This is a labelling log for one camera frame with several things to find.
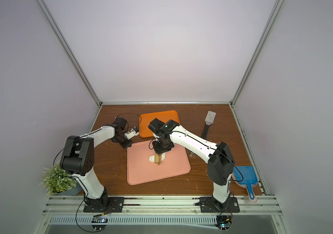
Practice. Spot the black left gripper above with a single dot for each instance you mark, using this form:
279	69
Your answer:
128	145

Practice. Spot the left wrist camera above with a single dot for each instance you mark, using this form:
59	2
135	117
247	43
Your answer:
132	133

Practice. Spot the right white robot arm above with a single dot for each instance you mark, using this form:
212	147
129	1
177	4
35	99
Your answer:
218	157

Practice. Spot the white dough lump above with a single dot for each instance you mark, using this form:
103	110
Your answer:
152	158

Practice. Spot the black handled metal spatula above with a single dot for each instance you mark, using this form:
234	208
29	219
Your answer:
210	117

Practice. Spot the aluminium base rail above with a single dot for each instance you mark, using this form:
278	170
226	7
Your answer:
159	210

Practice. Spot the small green potted plant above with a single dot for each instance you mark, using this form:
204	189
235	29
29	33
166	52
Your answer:
57	181

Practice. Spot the pink silicone mat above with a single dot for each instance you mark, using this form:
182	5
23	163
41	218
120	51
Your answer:
141	170

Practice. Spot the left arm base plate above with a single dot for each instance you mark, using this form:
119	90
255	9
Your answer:
104	205

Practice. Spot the blue dustpan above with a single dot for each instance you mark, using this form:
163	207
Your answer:
245	177

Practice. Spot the wooden rolling pin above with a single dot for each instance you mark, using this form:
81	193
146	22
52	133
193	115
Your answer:
158	158

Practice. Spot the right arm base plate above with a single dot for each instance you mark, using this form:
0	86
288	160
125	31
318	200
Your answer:
219	204

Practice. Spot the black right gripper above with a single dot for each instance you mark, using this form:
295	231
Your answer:
160	148

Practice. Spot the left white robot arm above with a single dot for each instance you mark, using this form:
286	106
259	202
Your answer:
77	159

